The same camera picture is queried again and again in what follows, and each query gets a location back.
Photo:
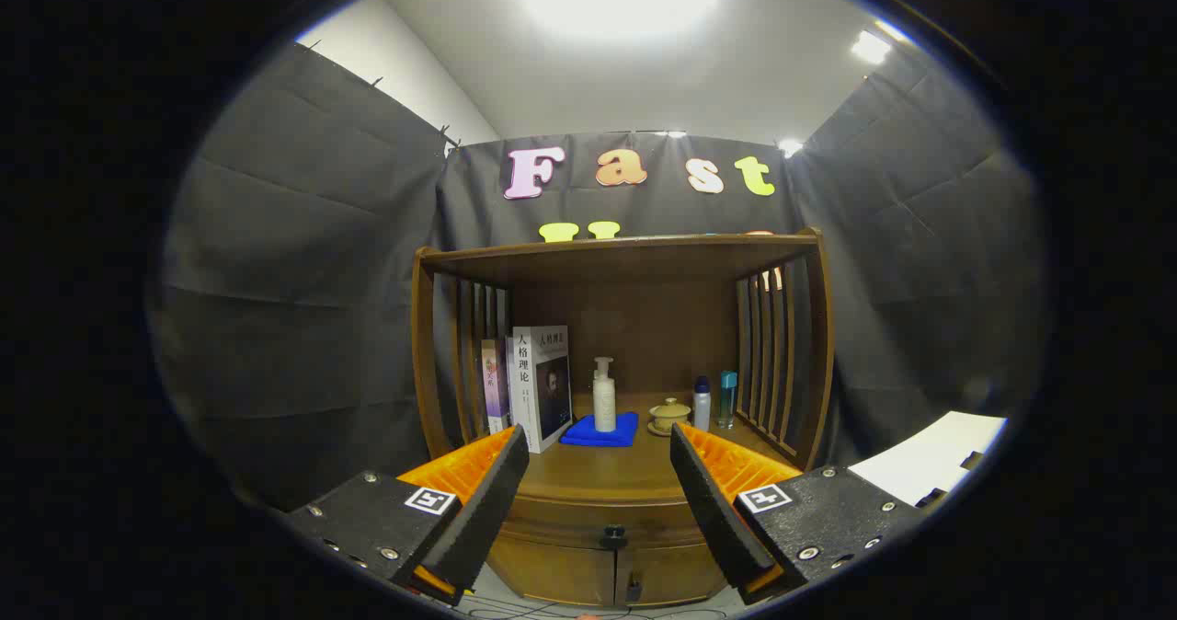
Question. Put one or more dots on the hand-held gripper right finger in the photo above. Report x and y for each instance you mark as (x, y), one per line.
(713, 505)

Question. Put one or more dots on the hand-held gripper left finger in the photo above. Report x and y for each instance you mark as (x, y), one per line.
(487, 500)

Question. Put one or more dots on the wooden countertop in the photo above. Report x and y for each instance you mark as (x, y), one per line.
(607, 473)

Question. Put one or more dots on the brown wooden cabinet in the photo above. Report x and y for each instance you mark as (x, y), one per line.
(644, 326)

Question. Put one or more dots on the white bottle with dark cap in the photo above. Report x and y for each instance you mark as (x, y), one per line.
(702, 408)

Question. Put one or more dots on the beige lidded teacup with saucer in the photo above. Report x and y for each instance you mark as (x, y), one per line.
(669, 415)

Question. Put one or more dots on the clear bottle with teal cap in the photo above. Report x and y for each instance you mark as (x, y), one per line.
(727, 399)

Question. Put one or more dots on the purple book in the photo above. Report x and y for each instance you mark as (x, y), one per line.
(494, 385)

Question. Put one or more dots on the folded blue cloth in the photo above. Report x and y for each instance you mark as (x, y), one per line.
(588, 434)

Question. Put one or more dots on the white book with portrait cover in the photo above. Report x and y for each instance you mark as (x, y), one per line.
(538, 390)

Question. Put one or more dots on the white pump bottle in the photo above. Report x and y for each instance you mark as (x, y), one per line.
(604, 404)

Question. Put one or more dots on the white appliance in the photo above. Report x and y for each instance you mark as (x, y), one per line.
(919, 459)

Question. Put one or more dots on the black backdrop cloth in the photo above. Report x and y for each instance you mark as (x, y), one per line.
(294, 280)

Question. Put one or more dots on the small ceiling spotlight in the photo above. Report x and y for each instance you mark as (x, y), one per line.
(789, 146)
(869, 47)

